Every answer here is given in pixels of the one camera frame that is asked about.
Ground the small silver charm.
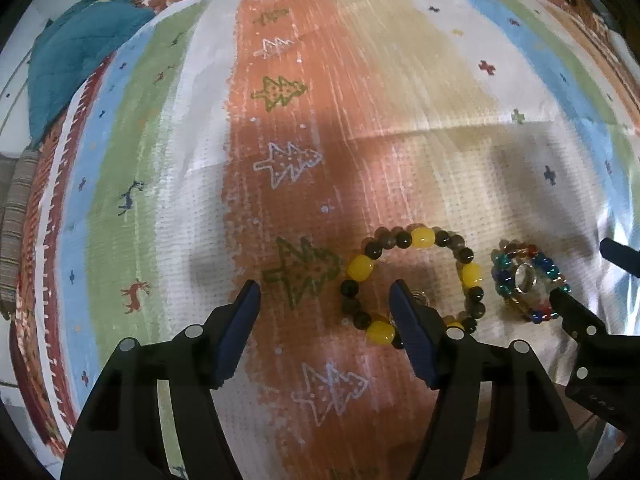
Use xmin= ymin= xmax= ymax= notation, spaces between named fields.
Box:
xmin=411 ymin=288 xmax=431 ymax=307

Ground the yellow and brown bead bracelet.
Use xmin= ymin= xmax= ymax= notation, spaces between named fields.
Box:
xmin=339 ymin=224 xmax=487 ymax=350

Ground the silver ring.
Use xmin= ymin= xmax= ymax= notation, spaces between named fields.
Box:
xmin=513 ymin=263 xmax=539 ymax=295

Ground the multicolour glass bead bracelet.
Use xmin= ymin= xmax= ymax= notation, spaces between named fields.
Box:
xmin=489 ymin=238 xmax=573 ymax=325

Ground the colourful striped blanket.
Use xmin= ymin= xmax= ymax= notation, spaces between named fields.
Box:
xmin=9 ymin=0 xmax=639 ymax=479

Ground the brown striped cushion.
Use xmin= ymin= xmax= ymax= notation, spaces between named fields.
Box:
xmin=1 ymin=150 xmax=40 ymax=321

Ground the teal cloth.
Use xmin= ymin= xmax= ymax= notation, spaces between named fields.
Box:
xmin=27 ymin=0 xmax=154 ymax=148

